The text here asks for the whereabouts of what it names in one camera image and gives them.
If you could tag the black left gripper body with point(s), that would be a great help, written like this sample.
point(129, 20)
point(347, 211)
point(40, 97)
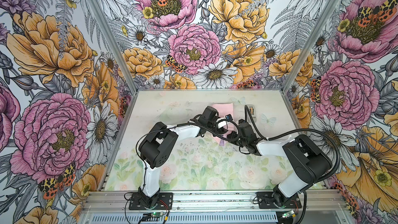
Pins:
point(211, 124)

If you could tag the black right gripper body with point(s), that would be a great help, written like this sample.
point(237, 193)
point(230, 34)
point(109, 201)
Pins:
point(244, 141)

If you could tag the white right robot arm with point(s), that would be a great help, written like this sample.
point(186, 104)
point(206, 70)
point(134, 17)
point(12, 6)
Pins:
point(308, 161)

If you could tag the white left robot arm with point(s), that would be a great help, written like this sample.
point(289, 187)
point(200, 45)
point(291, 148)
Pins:
point(155, 147)

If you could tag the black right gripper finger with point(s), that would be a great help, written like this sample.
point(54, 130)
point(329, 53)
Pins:
point(233, 134)
point(237, 142)

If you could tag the purple wrapping paper sheet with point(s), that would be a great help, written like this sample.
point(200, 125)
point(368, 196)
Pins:
point(224, 110)

